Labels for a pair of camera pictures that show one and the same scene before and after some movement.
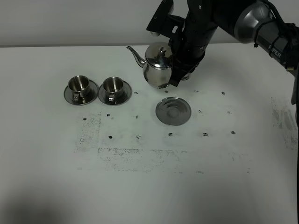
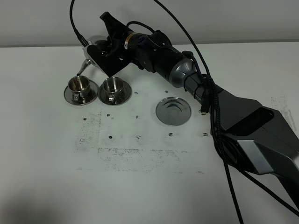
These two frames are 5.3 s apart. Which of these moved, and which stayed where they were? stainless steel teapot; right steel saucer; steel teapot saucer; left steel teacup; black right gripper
Moved: stainless steel teapot; black right gripper
Stayed: left steel teacup; right steel saucer; steel teapot saucer
